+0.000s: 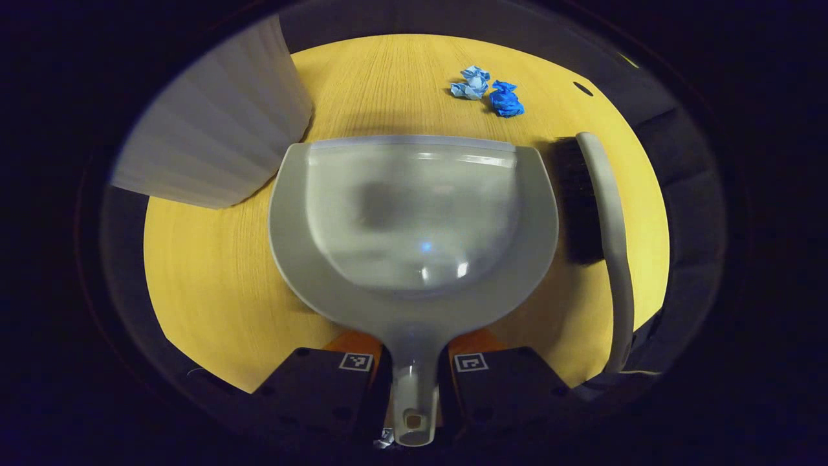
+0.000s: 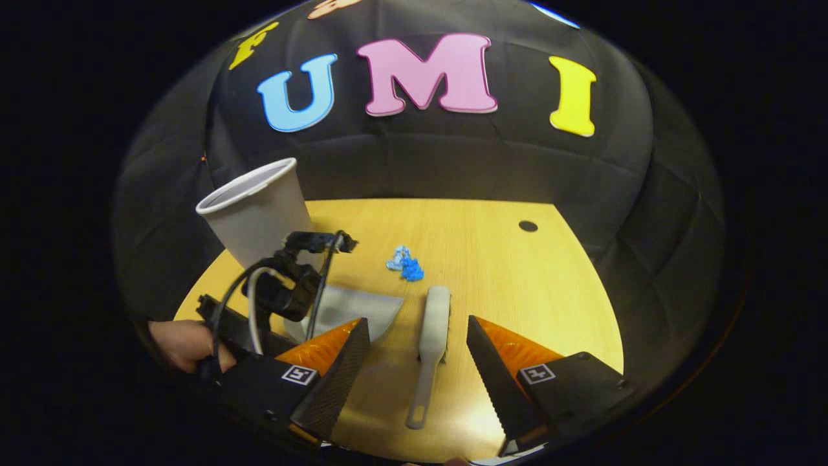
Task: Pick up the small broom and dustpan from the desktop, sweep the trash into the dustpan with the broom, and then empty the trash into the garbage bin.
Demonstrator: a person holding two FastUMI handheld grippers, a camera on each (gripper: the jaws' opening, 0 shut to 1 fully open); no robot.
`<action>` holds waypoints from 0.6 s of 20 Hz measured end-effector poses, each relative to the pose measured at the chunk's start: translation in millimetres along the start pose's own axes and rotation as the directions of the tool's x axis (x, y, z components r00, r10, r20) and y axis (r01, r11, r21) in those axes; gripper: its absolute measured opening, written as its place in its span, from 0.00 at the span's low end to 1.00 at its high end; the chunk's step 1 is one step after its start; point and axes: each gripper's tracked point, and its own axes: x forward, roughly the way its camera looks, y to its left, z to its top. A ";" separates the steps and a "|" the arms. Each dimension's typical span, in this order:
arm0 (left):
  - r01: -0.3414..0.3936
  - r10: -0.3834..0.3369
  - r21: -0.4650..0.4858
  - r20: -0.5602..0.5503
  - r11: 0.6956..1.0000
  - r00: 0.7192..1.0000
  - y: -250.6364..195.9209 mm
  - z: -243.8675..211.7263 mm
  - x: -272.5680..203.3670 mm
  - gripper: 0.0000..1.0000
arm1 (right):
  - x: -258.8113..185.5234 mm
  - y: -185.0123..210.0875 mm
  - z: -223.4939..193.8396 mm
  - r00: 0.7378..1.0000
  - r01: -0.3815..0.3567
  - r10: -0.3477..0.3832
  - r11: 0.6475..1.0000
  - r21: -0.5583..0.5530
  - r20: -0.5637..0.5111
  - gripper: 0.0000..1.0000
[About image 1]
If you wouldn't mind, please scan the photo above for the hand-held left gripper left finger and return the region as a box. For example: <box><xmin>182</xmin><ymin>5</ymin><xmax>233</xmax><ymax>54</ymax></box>
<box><xmin>251</xmin><ymin>329</ymin><xmax>393</xmax><ymax>449</ymax></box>

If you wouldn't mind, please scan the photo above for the grey garbage bin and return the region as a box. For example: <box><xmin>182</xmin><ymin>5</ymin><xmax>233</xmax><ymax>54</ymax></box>
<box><xmin>110</xmin><ymin>13</ymin><xmax>314</xmax><ymax>209</ymax></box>

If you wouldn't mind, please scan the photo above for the dark blue paper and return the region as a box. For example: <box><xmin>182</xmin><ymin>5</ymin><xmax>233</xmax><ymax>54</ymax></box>
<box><xmin>488</xmin><ymin>80</ymin><xmax>525</xmax><ymax>118</ymax></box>

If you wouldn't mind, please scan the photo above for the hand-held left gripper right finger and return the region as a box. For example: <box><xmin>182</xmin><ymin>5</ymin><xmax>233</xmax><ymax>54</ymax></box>
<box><xmin>440</xmin><ymin>327</ymin><xmax>584</xmax><ymax>442</ymax></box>

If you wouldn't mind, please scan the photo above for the small grey broom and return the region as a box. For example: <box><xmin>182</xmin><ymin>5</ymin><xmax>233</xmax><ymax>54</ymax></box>
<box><xmin>553</xmin><ymin>131</ymin><xmax>636</xmax><ymax>376</ymax></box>

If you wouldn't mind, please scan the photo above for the light blue paper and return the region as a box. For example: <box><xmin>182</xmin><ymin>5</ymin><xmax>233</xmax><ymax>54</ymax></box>
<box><xmin>451</xmin><ymin>65</ymin><xmax>490</xmax><ymax>101</ymax></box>

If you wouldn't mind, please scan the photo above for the grey dustpan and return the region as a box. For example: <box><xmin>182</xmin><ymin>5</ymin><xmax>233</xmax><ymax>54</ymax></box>
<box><xmin>268</xmin><ymin>135</ymin><xmax>560</xmax><ymax>449</ymax></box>

